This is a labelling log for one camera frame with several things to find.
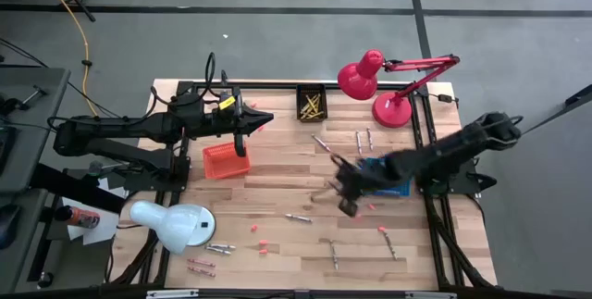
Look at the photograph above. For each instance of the silver metal bracket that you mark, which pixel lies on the silver metal bracket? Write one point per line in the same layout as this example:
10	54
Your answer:
430	295
172	294

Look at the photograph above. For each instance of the orange label spray can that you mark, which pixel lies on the orange label spray can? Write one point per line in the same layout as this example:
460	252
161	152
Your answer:
77	217

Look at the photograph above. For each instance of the white paper sheets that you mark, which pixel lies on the white paper sheets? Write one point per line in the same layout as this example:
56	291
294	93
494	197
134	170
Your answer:
99	225

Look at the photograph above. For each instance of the black aluminium table frame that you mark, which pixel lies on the black aluminium table frame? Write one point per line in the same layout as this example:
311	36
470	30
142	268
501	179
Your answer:
277	85

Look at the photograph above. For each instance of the black caster wheel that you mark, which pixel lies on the black caster wheel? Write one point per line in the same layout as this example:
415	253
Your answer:
45	279

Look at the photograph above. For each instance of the grey round bottle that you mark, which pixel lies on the grey round bottle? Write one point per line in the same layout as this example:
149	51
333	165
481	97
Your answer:
94	168

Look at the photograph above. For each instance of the black table clamp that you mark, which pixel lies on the black table clamp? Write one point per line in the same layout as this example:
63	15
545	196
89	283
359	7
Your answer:
224	78

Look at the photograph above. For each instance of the grey partition panel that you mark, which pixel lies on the grey partition panel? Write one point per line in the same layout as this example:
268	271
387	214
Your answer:
546	197

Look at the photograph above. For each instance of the white desk lamp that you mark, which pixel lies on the white desk lamp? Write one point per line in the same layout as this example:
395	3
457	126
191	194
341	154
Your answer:
180	225

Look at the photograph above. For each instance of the black keyboard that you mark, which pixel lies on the black keyboard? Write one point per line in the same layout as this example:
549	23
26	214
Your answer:
3	146

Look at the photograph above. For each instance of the black computer mouse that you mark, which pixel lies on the black computer mouse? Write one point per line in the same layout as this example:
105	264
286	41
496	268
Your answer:
8	226

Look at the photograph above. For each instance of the black plastic basket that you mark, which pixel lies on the black plastic basket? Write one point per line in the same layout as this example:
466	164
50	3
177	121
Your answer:
303	90

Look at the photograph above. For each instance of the orange plastic basket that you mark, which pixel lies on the orange plastic basket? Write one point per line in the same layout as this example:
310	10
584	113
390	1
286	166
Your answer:
226	160

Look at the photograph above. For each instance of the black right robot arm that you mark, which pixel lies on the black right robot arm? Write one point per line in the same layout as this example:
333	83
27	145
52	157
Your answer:
462	144

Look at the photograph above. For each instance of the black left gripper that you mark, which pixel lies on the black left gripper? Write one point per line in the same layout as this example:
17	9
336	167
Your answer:
222	118

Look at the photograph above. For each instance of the blue plastic basket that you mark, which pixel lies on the blue plastic basket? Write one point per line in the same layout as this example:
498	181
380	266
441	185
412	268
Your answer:
393	192

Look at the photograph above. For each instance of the yellow tape label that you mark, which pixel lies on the yellow tape label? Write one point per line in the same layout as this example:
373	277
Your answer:
226	103

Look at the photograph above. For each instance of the black slanted frame post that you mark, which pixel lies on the black slanted frame post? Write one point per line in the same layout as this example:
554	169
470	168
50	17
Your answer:
78	188

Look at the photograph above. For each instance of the red desk lamp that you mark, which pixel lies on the red desk lamp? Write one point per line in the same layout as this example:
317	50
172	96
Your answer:
358	81

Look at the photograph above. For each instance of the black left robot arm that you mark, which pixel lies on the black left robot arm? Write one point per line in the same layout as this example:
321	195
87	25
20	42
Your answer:
115	134

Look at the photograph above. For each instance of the grey side desk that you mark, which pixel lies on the grey side desk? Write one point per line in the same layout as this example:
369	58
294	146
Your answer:
32	118

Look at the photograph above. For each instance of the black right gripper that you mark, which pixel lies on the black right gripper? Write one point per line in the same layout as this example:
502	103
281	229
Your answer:
365	178

